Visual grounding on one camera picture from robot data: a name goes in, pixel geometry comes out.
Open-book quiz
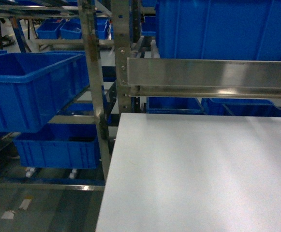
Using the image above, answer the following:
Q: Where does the blue bin lower left shelf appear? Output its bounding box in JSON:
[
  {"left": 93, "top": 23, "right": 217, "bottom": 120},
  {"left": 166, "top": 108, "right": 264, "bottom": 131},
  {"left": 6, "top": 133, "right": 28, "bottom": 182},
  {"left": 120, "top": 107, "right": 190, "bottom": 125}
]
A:
[{"left": 14, "top": 124, "right": 101, "bottom": 169}]

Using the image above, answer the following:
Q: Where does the blue bin on left shelf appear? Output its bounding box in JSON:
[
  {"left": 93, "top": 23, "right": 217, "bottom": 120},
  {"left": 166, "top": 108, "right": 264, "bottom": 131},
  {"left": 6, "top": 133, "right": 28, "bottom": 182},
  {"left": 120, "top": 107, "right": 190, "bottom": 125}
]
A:
[{"left": 0, "top": 53, "right": 89, "bottom": 132}]

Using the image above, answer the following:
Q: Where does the blue bin lower centre-left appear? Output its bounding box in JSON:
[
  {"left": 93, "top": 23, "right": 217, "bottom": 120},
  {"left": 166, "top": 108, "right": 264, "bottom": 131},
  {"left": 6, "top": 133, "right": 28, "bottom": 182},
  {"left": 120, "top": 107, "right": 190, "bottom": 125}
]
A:
[{"left": 146, "top": 97, "right": 206, "bottom": 115}]

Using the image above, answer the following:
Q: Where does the blue bin lower centre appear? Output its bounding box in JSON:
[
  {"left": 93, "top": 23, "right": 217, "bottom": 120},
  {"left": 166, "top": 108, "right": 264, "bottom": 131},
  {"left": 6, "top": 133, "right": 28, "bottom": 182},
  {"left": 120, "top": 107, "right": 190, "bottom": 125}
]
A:
[{"left": 201, "top": 98, "right": 281, "bottom": 117}]

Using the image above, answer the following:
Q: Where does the large blue bin upper left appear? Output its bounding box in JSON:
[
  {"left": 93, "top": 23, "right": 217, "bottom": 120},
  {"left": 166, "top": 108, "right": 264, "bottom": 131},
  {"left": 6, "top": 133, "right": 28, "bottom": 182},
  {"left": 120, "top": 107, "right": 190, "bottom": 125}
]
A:
[{"left": 156, "top": 0, "right": 281, "bottom": 61}]

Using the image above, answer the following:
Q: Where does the stainless steel shelf rail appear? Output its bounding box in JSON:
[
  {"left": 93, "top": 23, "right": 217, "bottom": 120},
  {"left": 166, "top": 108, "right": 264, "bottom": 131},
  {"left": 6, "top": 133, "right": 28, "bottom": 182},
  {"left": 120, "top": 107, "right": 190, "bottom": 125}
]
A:
[{"left": 126, "top": 58, "right": 281, "bottom": 99}]

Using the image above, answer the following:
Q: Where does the steel rack upright post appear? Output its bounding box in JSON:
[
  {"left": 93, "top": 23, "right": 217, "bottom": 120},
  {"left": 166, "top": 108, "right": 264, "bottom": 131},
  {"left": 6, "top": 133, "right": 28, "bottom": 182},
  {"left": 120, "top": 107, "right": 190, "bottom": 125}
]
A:
[{"left": 77, "top": 0, "right": 111, "bottom": 180}]

